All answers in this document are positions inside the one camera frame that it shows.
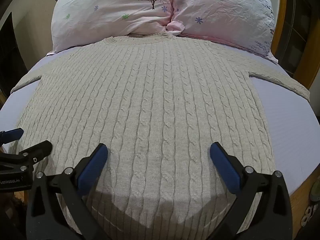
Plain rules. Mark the wooden bed frame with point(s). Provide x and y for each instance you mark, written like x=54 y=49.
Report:
x=302 y=217

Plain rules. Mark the wooden headboard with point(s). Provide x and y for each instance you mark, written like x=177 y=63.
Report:
x=295 y=35

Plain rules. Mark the pink floral tree-print pillow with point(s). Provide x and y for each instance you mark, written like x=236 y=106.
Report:
x=107 y=12

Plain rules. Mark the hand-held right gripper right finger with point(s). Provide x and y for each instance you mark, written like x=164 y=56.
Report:
x=224 y=166

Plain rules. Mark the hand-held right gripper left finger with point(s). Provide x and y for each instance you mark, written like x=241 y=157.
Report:
x=93 y=164

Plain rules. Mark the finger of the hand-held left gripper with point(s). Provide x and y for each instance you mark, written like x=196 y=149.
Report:
x=12 y=133
x=35 y=153

